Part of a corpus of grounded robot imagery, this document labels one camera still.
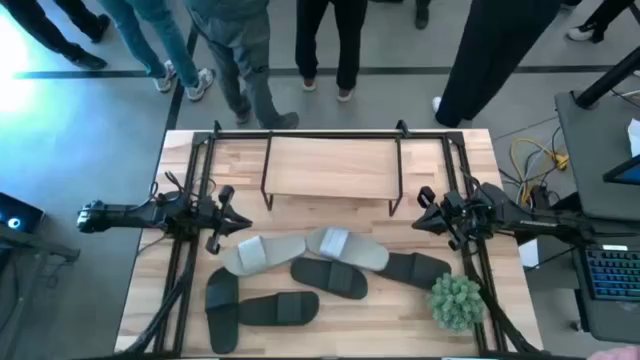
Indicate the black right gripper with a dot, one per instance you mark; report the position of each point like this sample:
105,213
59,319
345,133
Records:
450,225

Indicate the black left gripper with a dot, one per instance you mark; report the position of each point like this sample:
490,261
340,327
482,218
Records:
221,220

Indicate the black slide sandal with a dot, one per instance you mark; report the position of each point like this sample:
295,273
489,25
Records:
420,270
260,310
221,330
310,272

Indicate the grey slide sandal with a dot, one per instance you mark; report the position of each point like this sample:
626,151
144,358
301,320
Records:
285,247
365,255

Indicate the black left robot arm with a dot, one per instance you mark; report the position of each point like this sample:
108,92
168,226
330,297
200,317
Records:
125,216

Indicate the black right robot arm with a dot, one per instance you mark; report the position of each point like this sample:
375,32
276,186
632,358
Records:
540,225

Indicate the wooden shelf with black legs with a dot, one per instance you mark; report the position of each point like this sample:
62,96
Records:
330,167

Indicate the green artificial plant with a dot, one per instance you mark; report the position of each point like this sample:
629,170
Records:
456,302

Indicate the white paper sheet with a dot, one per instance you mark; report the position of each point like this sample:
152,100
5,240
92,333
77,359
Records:
529,255
635,137

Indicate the black power adapter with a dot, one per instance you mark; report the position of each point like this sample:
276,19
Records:
539,196

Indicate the person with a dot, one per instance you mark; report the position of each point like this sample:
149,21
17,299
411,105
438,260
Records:
30,20
600,20
490,50
312,40
135,35
250,60
422,15

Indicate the grey side desk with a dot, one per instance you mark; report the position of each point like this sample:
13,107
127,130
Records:
595,160

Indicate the backlit black keyboard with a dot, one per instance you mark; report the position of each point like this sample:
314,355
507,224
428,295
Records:
612,275

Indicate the black monitor with blue screen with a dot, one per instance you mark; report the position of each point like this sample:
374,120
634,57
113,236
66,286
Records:
631,174

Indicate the black box with blue light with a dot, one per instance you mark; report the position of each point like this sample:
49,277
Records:
25,212

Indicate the black monitor pole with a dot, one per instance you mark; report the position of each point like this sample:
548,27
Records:
605,80

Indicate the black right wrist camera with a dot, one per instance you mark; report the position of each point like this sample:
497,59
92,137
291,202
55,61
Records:
452,201

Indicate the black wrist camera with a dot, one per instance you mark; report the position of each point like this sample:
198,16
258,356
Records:
209,206
452,201

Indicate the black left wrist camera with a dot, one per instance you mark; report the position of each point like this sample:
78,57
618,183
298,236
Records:
209,206

